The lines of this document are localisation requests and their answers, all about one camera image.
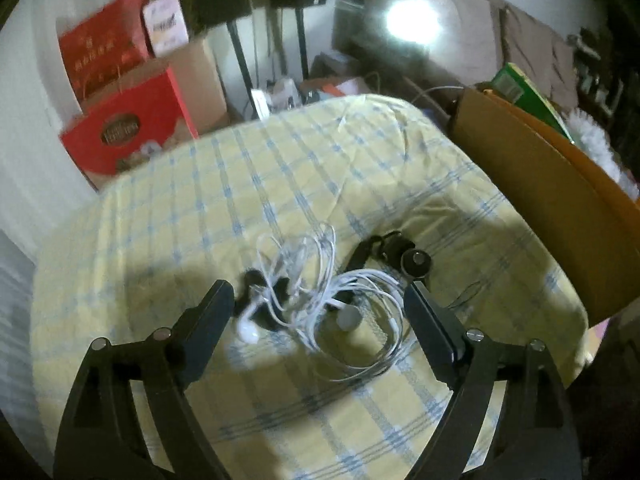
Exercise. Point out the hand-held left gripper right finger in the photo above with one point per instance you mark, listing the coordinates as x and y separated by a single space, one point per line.
432 330

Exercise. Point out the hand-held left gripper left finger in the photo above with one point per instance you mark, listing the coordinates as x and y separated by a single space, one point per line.
215 310

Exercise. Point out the white earphones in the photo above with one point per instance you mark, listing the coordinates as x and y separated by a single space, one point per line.
345 320

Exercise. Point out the orange-lined cardboard box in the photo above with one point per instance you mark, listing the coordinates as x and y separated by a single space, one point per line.
540 195

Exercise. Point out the white feather duster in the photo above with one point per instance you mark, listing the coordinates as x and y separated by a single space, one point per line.
595 140

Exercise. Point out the green toothpaste box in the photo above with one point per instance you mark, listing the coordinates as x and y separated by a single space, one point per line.
525 92

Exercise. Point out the yellow plaid tablecloth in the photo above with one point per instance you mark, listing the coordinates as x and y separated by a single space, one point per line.
200 200

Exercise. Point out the red chocolate gift bag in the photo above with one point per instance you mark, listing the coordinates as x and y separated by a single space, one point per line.
135 125

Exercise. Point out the brown cardboard box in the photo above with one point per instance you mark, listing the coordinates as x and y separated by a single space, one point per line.
200 85

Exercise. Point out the black speaker stand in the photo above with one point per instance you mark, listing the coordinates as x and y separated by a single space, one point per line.
241 70
301 45

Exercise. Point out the red gift box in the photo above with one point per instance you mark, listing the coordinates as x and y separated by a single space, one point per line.
100 45

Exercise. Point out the white tissue pack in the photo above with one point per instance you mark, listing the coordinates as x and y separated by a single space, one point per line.
165 25

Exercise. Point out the brown sofa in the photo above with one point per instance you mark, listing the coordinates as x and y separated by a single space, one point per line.
520 45

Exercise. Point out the lit flashlight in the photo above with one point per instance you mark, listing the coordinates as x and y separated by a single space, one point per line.
412 25

